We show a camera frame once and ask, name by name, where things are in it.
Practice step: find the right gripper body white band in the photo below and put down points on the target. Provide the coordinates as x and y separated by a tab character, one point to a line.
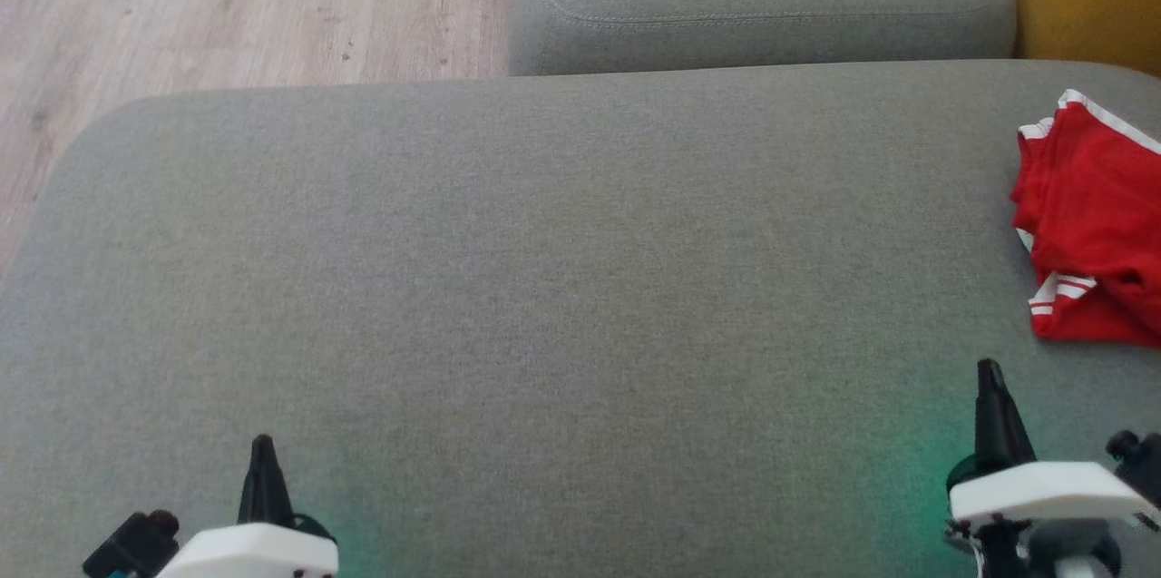
1043	492

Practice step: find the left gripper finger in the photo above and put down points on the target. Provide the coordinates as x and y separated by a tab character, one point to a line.
278	496
254	492

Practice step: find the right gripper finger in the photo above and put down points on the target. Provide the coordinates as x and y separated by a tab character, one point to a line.
1014	437
989	424

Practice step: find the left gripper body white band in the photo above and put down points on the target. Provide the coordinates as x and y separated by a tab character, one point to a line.
245	555

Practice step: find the red shorts with white hem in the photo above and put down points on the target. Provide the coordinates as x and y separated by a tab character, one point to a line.
1097	188

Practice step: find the grey sofa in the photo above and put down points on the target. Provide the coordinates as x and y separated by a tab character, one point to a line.
544	288

